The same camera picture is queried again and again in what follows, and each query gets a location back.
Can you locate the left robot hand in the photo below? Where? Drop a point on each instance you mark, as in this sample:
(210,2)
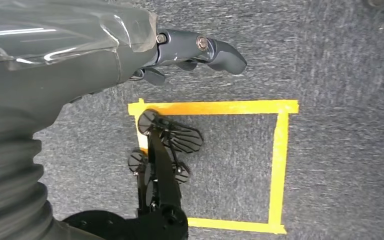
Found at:
(46,73)

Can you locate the yellow floor tape square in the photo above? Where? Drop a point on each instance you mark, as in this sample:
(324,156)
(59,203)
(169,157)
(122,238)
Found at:
(279,165)

